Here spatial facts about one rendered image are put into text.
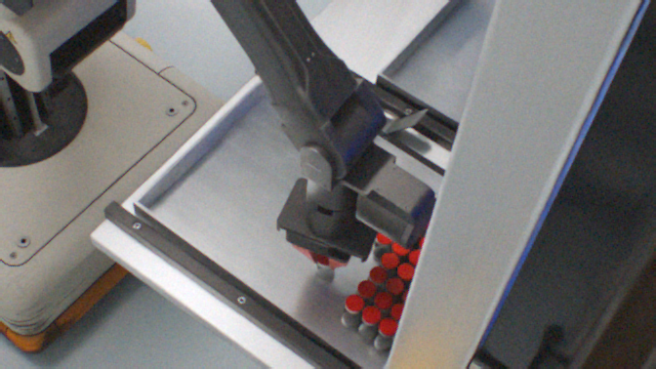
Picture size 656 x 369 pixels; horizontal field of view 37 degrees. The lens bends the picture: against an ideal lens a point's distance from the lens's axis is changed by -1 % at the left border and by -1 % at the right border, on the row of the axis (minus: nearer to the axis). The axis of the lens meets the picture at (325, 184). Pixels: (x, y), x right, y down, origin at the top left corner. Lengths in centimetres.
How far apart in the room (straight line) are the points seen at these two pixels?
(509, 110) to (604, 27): 9
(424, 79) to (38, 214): 88
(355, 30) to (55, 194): 80
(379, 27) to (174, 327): 94
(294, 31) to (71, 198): 116
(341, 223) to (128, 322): 116
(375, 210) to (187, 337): 120
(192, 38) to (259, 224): 139
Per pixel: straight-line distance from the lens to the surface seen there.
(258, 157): 123
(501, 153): 56
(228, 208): 119
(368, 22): 139
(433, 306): 73
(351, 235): 103
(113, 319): 212
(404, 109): 127
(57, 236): 190
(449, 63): 135
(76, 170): 197
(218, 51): 250
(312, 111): 85
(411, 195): 91
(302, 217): 103
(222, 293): 112
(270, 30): 82
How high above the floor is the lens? 190
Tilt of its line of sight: 57 degrees down
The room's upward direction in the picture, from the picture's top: 7 degrees clockwise
